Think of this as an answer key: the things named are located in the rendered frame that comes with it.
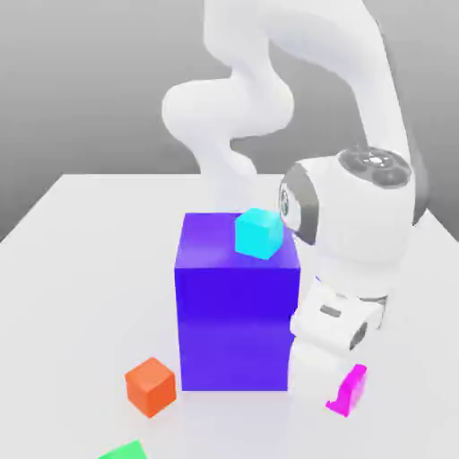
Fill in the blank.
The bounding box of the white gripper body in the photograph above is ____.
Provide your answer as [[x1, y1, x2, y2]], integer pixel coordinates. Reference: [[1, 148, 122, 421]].
[[287, 281, 355, 403]]

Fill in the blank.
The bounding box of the small magenta cube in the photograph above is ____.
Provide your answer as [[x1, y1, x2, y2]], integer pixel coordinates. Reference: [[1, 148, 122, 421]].
[[325, 363, 369, 419]]

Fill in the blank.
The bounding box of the small cyan cube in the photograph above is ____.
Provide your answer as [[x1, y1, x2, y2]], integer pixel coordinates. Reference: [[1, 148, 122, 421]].
[[234, 207, 285, 262]]

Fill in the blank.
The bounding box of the small orange cube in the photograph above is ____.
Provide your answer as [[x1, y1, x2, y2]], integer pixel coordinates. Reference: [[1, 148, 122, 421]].
[[124, 356, 178, 420]]

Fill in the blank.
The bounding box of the small green cube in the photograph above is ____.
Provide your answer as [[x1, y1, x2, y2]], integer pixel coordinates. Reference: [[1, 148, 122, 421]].
[[97, 439, 149, 459]]

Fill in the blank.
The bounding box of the large blue box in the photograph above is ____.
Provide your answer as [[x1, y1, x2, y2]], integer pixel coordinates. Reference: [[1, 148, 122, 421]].
[[174, 212, 302, 393]]

